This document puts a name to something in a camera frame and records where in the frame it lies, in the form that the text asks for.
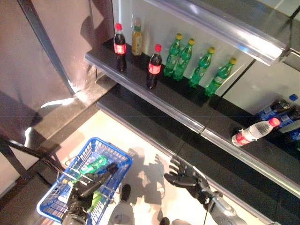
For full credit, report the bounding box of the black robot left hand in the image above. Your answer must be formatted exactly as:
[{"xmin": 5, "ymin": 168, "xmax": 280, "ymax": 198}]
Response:
[{"xmin": 66, "ymin": 163, "xmax": 119, "ymax": 216}]

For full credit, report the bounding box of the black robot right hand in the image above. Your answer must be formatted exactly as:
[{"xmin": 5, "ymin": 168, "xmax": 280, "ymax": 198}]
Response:
[{"xmin": 163, "ymin": 156, "xmax": 212, "ymax": 205}]

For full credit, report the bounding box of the green Sprite bottle white cap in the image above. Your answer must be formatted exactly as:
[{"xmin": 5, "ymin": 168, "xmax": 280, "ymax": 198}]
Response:
[{"xmin": 79, "ymin": 155, "xmax": 109, "ymax": 176}]

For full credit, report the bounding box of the blue plastic shopping basket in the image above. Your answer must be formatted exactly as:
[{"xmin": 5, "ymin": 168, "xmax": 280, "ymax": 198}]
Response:
[{"xmin": 36, "ymin": 136, "xmax": 134, "ymax": 225}]

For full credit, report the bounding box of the light green drink bottle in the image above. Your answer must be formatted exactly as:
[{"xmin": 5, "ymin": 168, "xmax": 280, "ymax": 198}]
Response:
[{"xmin": 88, "ymin": 190, "xmax": 108, "ymax": 212}]

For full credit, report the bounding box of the silver robot right leg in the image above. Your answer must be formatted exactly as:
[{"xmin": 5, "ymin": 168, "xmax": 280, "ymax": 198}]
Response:
[{"xmin": 158, "ymin": 217, "xmax": 189, "ymax": 225}]

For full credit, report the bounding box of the silver robot leg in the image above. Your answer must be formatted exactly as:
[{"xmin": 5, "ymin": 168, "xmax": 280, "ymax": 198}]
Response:
[
  {"xmin": 158, "ymin": 217, "xmax": 189, "ymax": 225},
  {"xmin": 107, "ymin": 184, "xmax": 136, "ymax": 225}
]

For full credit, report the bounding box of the silver robot left leg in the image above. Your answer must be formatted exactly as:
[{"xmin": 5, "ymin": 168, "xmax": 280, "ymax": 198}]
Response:
[{"xmin": 107, "ymin": 184, "xmax": 136, "ymax": 225}]

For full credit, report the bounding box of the black base shelf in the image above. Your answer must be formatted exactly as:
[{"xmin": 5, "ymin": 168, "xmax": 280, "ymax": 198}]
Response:
[{"xmin": 95, "ymin": 83, "xmax": 300, "ymax": 225}]

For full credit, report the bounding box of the water bottle red cap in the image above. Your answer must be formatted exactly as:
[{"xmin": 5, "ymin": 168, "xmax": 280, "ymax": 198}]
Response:
[{"xmin": 231, "ymin": 117, "xmax": 281, "ymax": 148}]

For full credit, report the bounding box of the green Sprite bottle yellow cap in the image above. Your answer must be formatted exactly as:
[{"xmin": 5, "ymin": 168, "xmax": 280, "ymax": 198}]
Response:
[
  {"xmin": 163, "ymin": 33, "xmax": 183, "ymax": 77},
  {"xmin": 188, "ymin": 46, "xmax": 216, "ymax": 89},
  {"xmin": 172, "ymin": 38, "xmax": 196, "ymax": 82},
  {"xmin": 204, "ymin": 57, "xmax": 238, "ymax": 98}
]

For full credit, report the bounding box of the Coca-Cola bottle red cap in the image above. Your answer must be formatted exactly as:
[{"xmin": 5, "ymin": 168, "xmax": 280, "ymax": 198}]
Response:
[
  {"xmin": 146, "ymin": 44, "xmax": 163, "ymax": 90},
  {"xmin": 113, "ymin": 22, "xmax": 128, "ymax": 72}
]

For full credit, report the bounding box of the small yellow tea bottle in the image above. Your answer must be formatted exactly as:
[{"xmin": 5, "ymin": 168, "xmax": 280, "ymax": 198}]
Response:
[{"xmin": 131, "ymin": 17, "xmax": 144, "ymax": 57}]

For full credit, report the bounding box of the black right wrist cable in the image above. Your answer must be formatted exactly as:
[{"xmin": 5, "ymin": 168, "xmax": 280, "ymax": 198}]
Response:
[{"xmin": 202, "ymin": 203, "xmax": 210, "ymax": 225}]

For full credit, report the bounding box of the black shelf with clear rail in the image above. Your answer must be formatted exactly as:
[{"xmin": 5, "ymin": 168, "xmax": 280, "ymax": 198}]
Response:
[
  {"xmin": 200, "ymin": 98, "xmax": 300, "ymax": 199},
  {"xmin": 143, "ymin": 0, "xmax": 288, "ymax": 67},
  {"xmin": 84, "ymin": 38, "xmax": 225, "ymax": 133}
]

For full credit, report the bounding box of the black metal floor frame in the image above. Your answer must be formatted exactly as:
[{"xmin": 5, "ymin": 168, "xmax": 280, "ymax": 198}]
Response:
[{"xmin": 0, "ymin": 135, "xmax": 65, "ymax": 188}]

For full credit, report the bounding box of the black metal post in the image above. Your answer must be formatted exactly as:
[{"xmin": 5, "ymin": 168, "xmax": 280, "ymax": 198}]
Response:
[{"xmin": 17, "ymin": 0, "xmax": 76, "ymax": 95}]

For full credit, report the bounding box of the black shelf without clear rail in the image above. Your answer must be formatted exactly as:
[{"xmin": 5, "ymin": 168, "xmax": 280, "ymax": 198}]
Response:
[{"xmin": 278, "ymin": 0, "xmax": 300, "ymax": 72}]

